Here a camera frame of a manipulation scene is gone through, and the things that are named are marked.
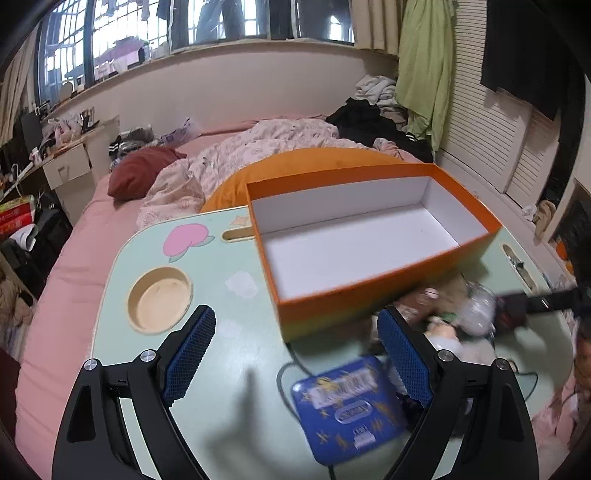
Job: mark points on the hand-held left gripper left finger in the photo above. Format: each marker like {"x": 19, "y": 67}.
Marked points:
{"x": 191, "y": 355}

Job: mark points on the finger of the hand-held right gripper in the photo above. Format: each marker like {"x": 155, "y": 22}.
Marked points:
{"x": 535, "y": 302}

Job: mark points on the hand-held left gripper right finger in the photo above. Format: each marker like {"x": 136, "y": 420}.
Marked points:
{"x": 406, "y": 360}

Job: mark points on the clear plastic bag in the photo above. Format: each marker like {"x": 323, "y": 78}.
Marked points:
{"x": 475, "y": 307}

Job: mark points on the blue tin box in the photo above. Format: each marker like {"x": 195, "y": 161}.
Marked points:
{"x": 341, "y": 406}

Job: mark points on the orange cardboard box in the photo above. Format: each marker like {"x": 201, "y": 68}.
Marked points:
{"x": 360, "y": 249}

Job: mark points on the light green cartoon desktop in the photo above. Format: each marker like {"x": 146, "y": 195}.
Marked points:
{"x": 221, "y": 304}

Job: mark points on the orange container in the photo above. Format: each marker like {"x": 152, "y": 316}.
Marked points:
{"x": 562, "y": 250}

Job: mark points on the beige cloth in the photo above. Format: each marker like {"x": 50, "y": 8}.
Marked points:
{"x": 545, "y": 217}

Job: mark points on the dark red pillow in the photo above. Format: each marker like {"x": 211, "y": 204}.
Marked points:
{"x": 138, "y": 173}

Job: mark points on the black bag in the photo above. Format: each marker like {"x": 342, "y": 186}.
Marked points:
{"x": 37, "y": 240}

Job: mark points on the orange pillow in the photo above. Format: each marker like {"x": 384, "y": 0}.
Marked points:
{"x": 286, "y": 168}

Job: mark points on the grey striped garment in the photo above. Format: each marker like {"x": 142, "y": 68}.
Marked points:
{"x": 127, "y": 143}

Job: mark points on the lilac printed packet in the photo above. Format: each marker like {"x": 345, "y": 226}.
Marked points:
{"x": 178, "y": 134}

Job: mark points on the white side desk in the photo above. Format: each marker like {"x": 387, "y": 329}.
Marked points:
{"x": 69, "y": 168}

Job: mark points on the red printed box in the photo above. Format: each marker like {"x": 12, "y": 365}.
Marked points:
{"x": 16, "y": 217}

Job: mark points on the pink floral quilt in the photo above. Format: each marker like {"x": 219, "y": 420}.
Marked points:
{"x": 258, "y": 138}

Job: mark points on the black clothes pile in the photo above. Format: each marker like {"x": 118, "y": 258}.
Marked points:
{"x": 364, "y": 122}

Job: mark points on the black hanging garment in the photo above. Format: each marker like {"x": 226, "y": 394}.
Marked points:
{"x": 521, "y": 60}

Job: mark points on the light green hanging garment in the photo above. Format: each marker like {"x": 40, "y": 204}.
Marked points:
{"x": 425, "y": 69}

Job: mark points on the white clothes pile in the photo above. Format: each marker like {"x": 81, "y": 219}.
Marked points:
{"x": 376, "y": 87}

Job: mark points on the black monitor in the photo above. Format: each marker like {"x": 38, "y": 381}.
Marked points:
{"x": 30, "y": 131}

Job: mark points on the cream curtain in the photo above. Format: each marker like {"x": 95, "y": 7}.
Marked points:
{"x": 14, "y": 92}
{"x": 383, "y": 23}

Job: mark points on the hanging blue jeans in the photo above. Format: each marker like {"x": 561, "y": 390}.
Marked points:
{"x": 221, "y": 18}

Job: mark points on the dark hanging trousers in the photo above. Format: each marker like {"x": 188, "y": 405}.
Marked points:
{"x": 337, "y": 21}

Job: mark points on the black striped hanging trousers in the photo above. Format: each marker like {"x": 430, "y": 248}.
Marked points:
{"x": 282, "y": 18}

